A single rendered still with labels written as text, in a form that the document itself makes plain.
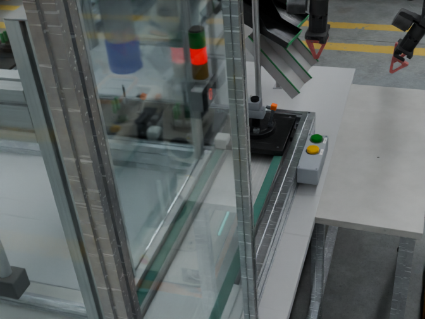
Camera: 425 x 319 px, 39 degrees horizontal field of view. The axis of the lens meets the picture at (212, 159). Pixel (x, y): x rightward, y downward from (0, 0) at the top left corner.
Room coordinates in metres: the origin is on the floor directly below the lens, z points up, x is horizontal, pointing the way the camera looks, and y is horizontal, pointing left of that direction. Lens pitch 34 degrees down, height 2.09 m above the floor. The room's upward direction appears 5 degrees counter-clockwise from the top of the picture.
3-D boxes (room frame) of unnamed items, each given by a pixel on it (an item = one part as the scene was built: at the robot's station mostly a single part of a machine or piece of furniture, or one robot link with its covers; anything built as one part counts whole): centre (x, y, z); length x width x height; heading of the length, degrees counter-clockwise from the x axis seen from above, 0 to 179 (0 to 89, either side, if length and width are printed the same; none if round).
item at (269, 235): (1.50, -0.21, 0.91); 0.89 x 0.06 x 0.11; 159
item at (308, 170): (1.65, -0.33, 0.93); 0.21 x 0.07 x 0.06; 159
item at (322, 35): (1.78, -0.37, 1.35); 0.10 x 0.07 x 0.07; 159
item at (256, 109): (1.81, -0.15, 1.06); 0.08 x 0.04 x 0.07; 69
